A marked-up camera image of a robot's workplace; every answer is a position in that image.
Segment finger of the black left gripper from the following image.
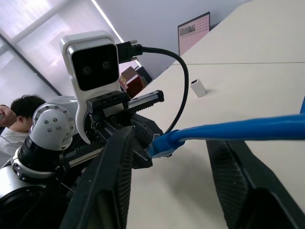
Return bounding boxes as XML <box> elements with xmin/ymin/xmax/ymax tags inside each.
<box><xmin>131</xmin><ymin>143</ymin><xmax>153</xmax><ymax>169</ymax></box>
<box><xmin>130</xmin><ymin>116</ymin><xmax>165</xmax><ymax>146</ymax></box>

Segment red and brown boxes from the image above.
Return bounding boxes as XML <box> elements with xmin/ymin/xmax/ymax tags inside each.
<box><xmin>118</xmin><ymin>66</ymin><xmax>153</xmax><ymax>99</ymax></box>

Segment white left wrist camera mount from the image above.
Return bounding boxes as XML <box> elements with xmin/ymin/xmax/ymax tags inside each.
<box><xmin>59</xmin><ymin>30</ymin><xmax>122</xmax><ymax>145</ymax></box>

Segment person with black hair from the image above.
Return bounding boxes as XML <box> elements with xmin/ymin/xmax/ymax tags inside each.
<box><xmin>0</xmin><ymin>94</ymin><xmax>47</xmax><ymax>165</ymax></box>

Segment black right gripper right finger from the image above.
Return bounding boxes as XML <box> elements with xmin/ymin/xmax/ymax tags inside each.
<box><xmin>206</xmin><ymin>140</ymin><xmax>305</xmax><ymax>229</ymax></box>

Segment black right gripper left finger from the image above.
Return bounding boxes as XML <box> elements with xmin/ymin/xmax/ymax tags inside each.
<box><xmin>59</xmin><ymin>126</ymin><xmax>135</xmax><ymax>229</ymax></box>

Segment person's bare hand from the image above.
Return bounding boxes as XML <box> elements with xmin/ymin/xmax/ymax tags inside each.
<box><xmin>0</xmin><ymin>104</ymin><xmax>17</xmax><ymax>127</ymax></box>

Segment computer monitor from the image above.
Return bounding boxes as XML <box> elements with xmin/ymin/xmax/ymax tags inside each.
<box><xmin>177</xmin><ymin>11</ymin><xmax>211</xmax><ymax>57</ymax></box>

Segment black robot wrist cable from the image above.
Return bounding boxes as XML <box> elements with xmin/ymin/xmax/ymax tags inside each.
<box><xmin>115</xmin><ymin>40</ymin><xmax>190</xmax><ymax>135</ymax></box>

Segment white coupler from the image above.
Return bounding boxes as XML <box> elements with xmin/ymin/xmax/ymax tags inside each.
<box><xmin>190</xmin><ymin>78</ymin><xmax>207</xmax><ymax>98</ymax></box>

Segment ceiling light strip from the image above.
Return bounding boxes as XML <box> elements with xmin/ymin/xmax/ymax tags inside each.
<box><xmin>91</xmin><ymin>0</ymin><xmax>141</xmax><ymax>68</ymax></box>

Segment blue network cable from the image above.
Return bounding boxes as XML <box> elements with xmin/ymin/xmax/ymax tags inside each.
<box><xmin>145</xmin><ymin>114</ymin><xmax>305</xmax><ymax>159</ymax></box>

